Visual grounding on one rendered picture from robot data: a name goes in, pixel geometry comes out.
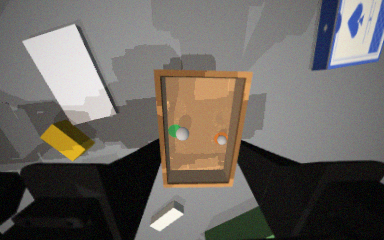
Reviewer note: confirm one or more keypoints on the white flat rectangular board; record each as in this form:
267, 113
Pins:
66, 62

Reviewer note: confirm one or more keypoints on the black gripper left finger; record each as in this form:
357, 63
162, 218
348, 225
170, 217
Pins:
122, 189

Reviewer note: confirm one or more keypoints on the white rectangular block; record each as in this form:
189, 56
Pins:
167, 215

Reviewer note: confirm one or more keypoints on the wooden ball-in-hole puzzle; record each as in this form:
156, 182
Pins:
200, 120

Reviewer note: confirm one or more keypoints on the yellow rectangular block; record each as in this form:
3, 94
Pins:
67, 139

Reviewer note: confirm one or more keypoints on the green box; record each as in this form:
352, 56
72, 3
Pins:
250, 225

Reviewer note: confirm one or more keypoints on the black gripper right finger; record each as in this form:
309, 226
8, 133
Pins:
286, 191

